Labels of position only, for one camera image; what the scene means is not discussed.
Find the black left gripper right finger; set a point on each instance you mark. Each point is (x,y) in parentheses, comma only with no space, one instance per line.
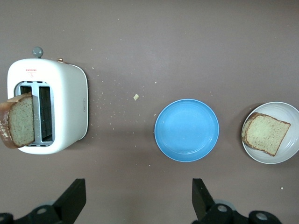
(217,212)

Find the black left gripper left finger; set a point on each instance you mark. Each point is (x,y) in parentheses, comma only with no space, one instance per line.
(60,210)

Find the small bread crumb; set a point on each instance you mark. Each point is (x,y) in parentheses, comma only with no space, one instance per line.
(136,97)

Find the light crust bread slice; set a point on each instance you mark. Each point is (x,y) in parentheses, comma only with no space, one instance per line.
(266,133)

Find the white toaster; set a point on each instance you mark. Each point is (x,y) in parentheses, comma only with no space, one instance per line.
(67,105)

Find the dark crust bread slice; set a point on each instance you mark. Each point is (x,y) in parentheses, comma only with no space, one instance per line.
(21,121)

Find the blue plate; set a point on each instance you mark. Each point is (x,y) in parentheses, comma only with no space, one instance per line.
(187,130)

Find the beige plate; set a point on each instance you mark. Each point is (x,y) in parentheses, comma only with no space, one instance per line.
(271,107)

